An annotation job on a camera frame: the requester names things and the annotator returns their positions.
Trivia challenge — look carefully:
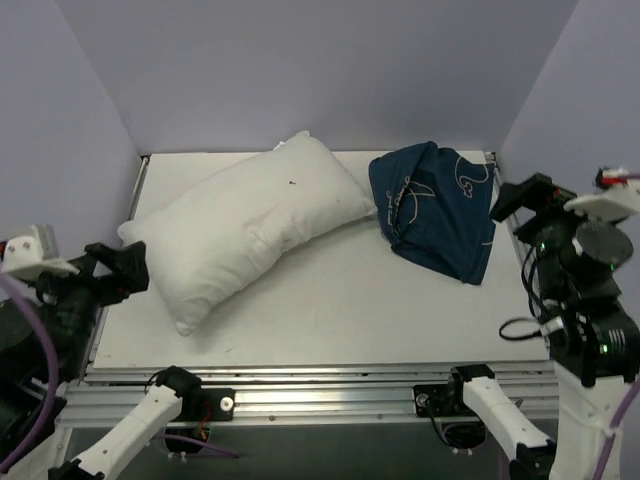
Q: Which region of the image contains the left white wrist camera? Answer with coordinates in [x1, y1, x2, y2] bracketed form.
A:
[1, 224, 80, 282]

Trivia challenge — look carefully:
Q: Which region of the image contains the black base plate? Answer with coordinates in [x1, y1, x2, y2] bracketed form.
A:
[196, 388, 236, 422]
[412, 383, 470, 418]

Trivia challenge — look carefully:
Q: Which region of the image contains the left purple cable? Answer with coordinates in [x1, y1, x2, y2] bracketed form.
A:
[0, 272, 244, 480]

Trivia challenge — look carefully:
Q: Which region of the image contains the aluminium front rail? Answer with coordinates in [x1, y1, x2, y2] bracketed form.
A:
[53, 362, 564, 429]

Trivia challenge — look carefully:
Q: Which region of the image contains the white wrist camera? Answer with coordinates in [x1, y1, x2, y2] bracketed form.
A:
[1, 224, 80, 282]
[563, 168, 639, 223]

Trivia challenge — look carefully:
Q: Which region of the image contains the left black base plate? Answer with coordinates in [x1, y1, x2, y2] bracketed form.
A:
[196, 388, 236, 422]

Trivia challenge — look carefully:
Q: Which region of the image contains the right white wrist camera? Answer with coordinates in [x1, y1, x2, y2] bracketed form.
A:
[563, 168, 639, 223]

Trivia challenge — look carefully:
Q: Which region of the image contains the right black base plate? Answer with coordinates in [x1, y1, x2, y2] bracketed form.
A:
[412, 383, 470, 418]

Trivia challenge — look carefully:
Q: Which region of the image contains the blue patterned pillowcase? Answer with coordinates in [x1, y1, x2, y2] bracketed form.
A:
[368, 141, 495, 286]

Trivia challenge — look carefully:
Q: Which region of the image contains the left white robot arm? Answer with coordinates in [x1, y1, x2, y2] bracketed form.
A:
[1, 240, 203, 479]

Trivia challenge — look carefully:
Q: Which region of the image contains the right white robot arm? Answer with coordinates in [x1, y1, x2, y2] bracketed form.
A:
[443, 168, 639, 479]

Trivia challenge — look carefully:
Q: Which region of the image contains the left aluminium side rail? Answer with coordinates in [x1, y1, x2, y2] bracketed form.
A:
[83, 155, 151, 375]

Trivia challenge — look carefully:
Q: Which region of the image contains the white pillow insert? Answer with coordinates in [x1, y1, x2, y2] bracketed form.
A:
[118, 131, 376, 336]

